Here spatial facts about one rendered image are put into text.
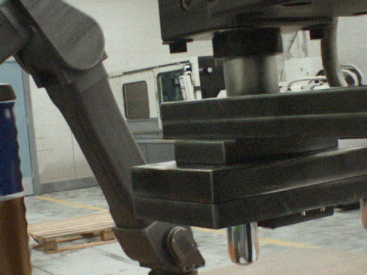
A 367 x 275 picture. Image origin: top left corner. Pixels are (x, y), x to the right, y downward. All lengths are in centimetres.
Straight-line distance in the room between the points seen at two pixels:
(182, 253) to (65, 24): 30
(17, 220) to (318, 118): 21
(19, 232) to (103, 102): 61
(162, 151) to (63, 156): 216
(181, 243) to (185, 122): 40
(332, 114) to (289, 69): 848
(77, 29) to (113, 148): 15
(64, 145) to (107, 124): 1115
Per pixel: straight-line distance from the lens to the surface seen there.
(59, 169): 1203
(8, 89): 29
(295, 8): 47
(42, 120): 1193
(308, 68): 864
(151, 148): 1063
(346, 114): 43
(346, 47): 1025
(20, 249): 30
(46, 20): 84
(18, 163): 30
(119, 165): 91
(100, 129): 90
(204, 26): 52
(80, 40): 86
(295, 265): 131
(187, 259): 96
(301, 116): 46
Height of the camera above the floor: 118
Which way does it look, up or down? 3 degrees down
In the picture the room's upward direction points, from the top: 5 degrees counter-clockwise
